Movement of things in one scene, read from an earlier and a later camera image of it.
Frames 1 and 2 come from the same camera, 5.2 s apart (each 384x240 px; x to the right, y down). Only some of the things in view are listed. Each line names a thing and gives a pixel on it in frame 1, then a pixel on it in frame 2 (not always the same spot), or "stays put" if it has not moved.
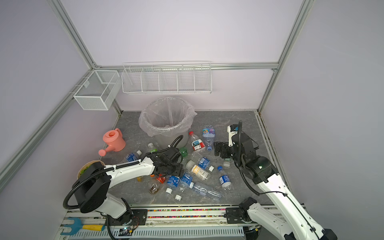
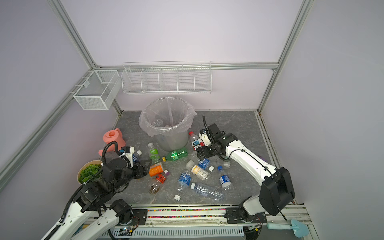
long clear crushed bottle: [206, 190] stays put
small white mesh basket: [98, 90] stays put
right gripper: [224, 153] -> [205, 154]
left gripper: [179, 170] -> [145, 171]
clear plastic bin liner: [166, 116] stays put
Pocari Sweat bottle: [186, 179] stays put
